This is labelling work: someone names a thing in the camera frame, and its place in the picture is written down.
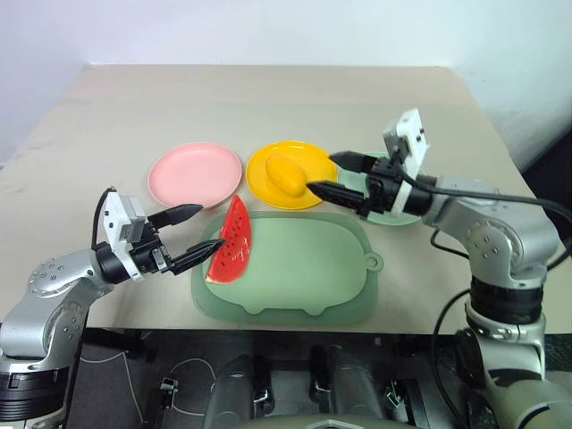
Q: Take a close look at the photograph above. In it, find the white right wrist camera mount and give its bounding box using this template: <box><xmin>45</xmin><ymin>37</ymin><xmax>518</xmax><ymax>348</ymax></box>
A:
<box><xmin>382</xmin><ymin>107</ymin><xmax>433</xmax><ymax>214</ymax></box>

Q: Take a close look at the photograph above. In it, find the red watermelon slice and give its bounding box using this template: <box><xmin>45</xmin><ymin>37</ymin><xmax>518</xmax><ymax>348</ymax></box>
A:
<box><xmin>204</xmin><ymin>194</ymin><xmax>254</xmax><ymax>286</ymax></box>

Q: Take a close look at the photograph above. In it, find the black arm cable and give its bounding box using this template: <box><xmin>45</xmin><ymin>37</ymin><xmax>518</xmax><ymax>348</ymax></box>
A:
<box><xmin>90</xmin><ymin>186</ymin><xmax>119</xmax><ymax>251</ymax></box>
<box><xmin>389</xmin><ymin>147</ymin><xmax>572</xmax><ymax>270</ymax></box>

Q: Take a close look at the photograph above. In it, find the thin black cable loop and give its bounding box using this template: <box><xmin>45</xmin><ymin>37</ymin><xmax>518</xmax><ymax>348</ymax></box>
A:
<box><xmin>431</xmin><ymin>288</ymin><xmax>475</xmax><ymax>429</ymax></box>

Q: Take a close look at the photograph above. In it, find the yellow mango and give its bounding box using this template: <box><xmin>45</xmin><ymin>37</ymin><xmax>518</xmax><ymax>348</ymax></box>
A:
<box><xmin>265</xmin><ymin>153</ymin><xmax>310</xmax><ymax>199</ymax></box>

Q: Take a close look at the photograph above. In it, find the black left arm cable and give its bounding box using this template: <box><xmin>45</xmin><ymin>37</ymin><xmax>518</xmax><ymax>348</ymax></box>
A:
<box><xmin>90</xmin><ymin>186</ymin><xmax>119</xmax><ymax>251</ymax></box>

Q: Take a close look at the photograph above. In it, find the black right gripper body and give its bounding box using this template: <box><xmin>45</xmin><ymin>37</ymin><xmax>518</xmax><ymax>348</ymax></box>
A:
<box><xmin>362</xmin><ymin>154</ymin><xmax>407</xmax><ymax>219</ymax></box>

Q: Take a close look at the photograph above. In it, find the pink plate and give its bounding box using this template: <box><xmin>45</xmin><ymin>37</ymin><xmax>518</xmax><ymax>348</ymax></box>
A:
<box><xmin>147</xmin><ymin>141</ymin><xmax>244</xmax><ymax>212</ymax></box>

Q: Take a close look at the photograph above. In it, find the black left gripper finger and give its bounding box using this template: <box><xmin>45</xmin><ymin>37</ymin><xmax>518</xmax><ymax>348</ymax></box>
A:
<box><xmin>147</xmin><ymin>204</ymin><xmax>205</xmax><ymax>230</ymax></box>
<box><xmin>171</xmin><ymin>238</ymin><xmax>225</xmax><ymax>275</ymax></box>

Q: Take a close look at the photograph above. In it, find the dark grey rounded shape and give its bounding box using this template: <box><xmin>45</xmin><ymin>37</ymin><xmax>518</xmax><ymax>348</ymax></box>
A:
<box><xmin>200</xmin><ymin>342</ymin><xmax>270</xmax><ymax>429</ymax></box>
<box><xmin>311</xmin><ymin>343</ymin><xmax>386</xmax><ymax>429</ymax></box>

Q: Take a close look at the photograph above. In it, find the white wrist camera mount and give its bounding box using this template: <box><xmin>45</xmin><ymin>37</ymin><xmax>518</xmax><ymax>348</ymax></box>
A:
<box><xmin>382</xmin><ymin>107</ymin><xmax>433</xmax><ymax>214</ymax></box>
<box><xmin>97</xmin><ymin>189</ymin><xmax>149</xmax><ymax>282</ymax></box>

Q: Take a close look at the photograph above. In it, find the yellow plate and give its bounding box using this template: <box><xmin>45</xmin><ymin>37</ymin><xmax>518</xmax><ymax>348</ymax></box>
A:
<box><xmin>245</xmin><ymin>139</ymin><xmax>340</xmax><ymax>212</ymax></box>

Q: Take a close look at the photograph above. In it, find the green silicone mat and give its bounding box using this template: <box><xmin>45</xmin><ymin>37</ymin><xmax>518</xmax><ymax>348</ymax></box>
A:
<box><xmin>190</xmin><ymin>209</ymin><xmax>386</xmax><ymax>325</ymax></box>

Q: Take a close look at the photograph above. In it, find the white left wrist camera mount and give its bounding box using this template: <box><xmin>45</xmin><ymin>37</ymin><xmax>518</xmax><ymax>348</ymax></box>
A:
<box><xmin>97</xmin><ymin>189</ymin><xmax>149</xmax><ymax>282</ymax></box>

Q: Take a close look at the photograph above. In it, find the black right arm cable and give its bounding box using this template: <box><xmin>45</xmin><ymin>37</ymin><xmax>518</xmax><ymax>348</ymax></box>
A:
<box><xmin>389</xmin><ymin>147</ymin><xmax>572</xmax><ymax>270</ymax></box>

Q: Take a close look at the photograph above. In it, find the light green plate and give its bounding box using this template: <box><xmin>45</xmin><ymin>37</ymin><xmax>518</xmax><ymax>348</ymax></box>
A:
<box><xmin>335</xmin><ymin>150</ymin><xmax>422</xmax><ymax>226</ymax></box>

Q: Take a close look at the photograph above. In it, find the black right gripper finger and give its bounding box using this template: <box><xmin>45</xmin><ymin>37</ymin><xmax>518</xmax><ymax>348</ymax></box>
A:
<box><xmin>327</xmin><ymin>150</ymin><xmax>377</xmax><ymax>174</ymax></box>
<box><xmin>305</xmin><ymin>180</ymin><xmax>371</xmax><ymax>215</ymax></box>

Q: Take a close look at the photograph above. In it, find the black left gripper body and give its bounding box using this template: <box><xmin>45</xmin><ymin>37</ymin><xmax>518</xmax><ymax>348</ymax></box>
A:
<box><xmin>130</xmin><ymin>222</ymin><xmax>176</xmax><ymax>275</ymax></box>

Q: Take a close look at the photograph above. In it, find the thin white cord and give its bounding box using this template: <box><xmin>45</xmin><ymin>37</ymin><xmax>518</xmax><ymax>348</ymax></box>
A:
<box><xmin>168</xmin><ymin>356</ymin><xmax>218</xmax><ymax>417</ymax></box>

